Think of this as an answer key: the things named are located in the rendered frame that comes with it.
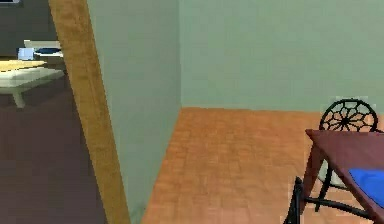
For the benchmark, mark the white bed yellow cover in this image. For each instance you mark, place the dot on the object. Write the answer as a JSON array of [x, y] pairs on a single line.
[[23, 76]]

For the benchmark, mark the dark red wooden table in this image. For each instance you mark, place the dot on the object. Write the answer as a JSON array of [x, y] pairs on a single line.
[[343, 150]]

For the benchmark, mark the black round-back metal chair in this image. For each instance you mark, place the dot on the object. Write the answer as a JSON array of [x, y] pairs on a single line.
[[348, 117]]

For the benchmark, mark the white table with blue top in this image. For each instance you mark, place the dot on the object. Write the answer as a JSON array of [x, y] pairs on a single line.
[[46, 49]]

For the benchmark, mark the pale blue box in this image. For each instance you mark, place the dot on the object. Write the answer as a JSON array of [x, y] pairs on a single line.
[[25, 53]]

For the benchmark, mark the blue cloth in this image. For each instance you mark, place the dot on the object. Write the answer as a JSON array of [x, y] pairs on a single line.
[[370, 183]]

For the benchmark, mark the brown wooden door frame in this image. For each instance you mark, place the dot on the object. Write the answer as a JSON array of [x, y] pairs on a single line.
[[87, 110]]

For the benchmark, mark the grey framed wall picture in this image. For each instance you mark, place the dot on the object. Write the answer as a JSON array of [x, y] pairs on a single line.
[[9, 1]]

